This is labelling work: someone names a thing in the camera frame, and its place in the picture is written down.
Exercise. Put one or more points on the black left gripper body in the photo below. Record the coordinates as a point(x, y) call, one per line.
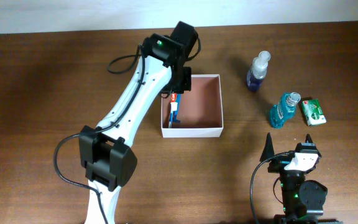
point(180, 83)

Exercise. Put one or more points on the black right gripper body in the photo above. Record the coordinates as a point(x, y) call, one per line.
point(278, 164)

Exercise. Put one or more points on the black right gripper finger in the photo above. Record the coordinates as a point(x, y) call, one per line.
point(308, 139)
point(268, 151)

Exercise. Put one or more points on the green Colgate toothpaste tube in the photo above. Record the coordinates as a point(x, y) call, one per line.
point(173, 102)

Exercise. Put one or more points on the blue disposable razor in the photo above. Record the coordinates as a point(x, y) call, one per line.
point(175, 117)

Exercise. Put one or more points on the dark blue spray bottle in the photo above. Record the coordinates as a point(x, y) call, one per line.
point(257, 71)

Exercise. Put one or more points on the blue white toothbrush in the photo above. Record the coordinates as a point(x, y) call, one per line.
point(170, 121)

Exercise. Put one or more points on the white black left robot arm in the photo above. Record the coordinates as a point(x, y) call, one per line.
point(105, 151)

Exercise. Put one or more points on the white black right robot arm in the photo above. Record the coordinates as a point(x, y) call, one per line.
point(302, 199)

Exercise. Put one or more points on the green soap box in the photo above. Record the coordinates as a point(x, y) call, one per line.
point(313, 112)

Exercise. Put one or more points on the teal mouthwash bottle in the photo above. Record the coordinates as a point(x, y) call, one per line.
point(284, 110)

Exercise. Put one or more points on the white cardboard box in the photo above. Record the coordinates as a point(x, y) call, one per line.
point(200, 112)

